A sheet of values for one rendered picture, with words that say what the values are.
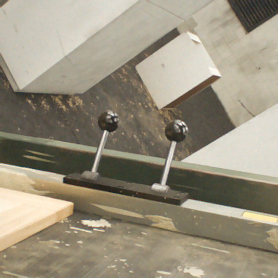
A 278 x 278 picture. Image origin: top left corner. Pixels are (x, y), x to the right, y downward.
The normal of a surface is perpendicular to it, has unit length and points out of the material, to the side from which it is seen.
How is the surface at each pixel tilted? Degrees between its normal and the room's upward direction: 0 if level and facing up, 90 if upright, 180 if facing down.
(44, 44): 90
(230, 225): 90
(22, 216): 51
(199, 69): 90
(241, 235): 90
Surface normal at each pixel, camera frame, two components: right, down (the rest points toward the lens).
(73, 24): -0.38, 0.05
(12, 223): 0.10, -0.98
